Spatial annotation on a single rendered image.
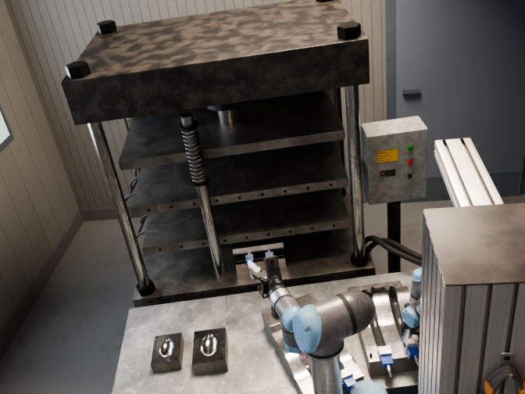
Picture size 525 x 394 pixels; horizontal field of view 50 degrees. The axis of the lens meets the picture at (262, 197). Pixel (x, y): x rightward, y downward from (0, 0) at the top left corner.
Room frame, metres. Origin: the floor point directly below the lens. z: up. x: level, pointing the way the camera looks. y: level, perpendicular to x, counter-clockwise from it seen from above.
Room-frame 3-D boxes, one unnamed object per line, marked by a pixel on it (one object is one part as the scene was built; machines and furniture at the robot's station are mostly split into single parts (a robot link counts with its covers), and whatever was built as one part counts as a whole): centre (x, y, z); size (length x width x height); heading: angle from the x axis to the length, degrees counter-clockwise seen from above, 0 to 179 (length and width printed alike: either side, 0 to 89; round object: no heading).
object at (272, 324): (1.76, -0.11, 0.85); 0.50 x 0.26 x 0.11; 16
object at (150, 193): (2.78, 0.11, 1.26); 1.10 x 0.74 x 0.05; 89
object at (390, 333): (1.83, -0.47, 0.87); 0.50 x 0.26 x 0.14; 179
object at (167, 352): (1.87, 0.54, 0.83); 0.17 x 0.13 x 0.06; 179
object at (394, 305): (1.82, -0.46, 0.92); 0.35 x 0.16 x 0.09; 179
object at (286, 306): (1.36, -0.03, 1.43); 0.11 x 0.08 x 0.09; 17
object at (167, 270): (2.73, 0.11, 0.75); 1.30 x 0.84 x 0.06; 89
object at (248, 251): (2.65, 0.06, 0.87); 0.50 x 0.27 x 0.17; 179
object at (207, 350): (1.83, 0.34, 0.83); 0.20 x 0.15 x 0.07; 179
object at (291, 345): (1.37, -0.05, 1.34); 0.11 x 0.08 x 0.11; 107
